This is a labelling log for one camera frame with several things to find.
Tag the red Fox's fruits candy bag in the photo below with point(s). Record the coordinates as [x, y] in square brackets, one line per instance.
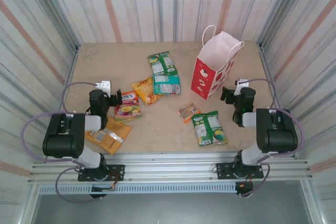
[128, 110]

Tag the red white paper bag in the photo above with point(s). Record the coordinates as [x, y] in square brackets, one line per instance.
[210, 77]

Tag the yellow corn chip bag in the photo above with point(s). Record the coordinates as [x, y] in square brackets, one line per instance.
[147, 91]

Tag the large orange snack bag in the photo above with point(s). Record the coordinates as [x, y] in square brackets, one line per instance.
[113, 134]

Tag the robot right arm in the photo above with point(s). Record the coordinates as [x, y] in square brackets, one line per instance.
[278, 132]

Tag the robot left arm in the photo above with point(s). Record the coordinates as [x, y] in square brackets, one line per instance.
[63, 134]

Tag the green Fox's candy bag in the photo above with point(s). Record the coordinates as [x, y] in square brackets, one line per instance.
[161, 62]
[210, 128]

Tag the teal snack bag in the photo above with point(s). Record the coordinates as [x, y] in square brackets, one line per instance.
[166, 84]

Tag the small orange snack pack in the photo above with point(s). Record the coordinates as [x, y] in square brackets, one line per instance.
[187, 111]

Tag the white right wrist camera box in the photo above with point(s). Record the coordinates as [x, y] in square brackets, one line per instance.
[240, 85]

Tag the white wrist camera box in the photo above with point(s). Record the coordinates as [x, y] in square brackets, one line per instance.
[103, 85]
[240, 85]

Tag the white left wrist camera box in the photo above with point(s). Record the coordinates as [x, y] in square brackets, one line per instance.
[103, 85]

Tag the aluminium rail frame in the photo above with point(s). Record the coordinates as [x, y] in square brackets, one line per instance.
[170, 166]

